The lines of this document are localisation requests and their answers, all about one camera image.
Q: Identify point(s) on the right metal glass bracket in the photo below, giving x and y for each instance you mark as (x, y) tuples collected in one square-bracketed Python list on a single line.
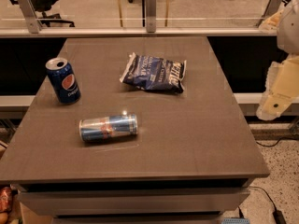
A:
[(271, 8)]

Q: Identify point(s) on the black power adapter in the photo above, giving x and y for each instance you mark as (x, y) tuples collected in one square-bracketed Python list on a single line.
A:
[(278, 217)]

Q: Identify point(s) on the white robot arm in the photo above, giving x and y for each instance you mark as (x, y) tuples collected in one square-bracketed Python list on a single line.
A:
[(286, 23)]

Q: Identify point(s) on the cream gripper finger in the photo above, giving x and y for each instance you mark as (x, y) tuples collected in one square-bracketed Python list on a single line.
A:
[(281, 88)]

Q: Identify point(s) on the blue Pepsi can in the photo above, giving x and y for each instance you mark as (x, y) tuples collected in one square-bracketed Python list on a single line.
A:
[(63, 80)]

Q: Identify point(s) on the left metal glass bracket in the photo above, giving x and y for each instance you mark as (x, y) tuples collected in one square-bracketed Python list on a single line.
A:
[(32, 22)]

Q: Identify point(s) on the red snack packet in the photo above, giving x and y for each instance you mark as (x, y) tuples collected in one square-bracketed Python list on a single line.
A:
[(5, 199)]

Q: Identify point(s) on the metal glass bracket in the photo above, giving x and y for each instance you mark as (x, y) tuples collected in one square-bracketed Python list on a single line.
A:
[(32, 22), (150, 16), (271, 8)]

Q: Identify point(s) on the middle metal glass bracket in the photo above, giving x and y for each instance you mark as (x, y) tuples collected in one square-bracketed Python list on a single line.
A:
[(150, 16)]

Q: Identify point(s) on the blue Kettle chips bag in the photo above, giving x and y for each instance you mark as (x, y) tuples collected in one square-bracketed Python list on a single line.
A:
[(150, 73)]

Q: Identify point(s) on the glass barrier panel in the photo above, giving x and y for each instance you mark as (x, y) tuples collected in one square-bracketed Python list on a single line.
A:
[(170, 14)]

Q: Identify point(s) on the silver blue Red Bull can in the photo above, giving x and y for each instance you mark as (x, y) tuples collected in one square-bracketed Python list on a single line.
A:
[(101, 129)]

